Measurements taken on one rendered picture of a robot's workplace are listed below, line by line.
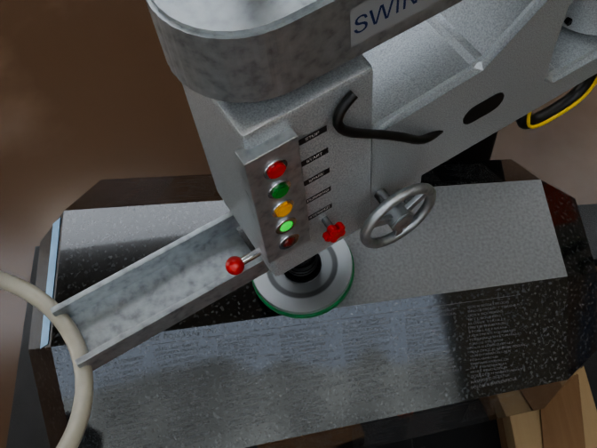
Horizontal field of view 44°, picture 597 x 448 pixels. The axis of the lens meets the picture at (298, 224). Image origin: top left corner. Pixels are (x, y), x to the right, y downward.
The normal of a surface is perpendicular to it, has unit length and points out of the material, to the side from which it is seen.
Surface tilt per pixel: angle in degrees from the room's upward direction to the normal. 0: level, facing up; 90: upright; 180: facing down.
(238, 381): 45
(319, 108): 90
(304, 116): 90
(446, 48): 4
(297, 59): 90
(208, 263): 2
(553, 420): 0
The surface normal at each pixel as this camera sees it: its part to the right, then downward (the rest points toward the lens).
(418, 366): 0.03, 0.27
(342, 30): 0.52, 0.73
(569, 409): -0.07, -0.48
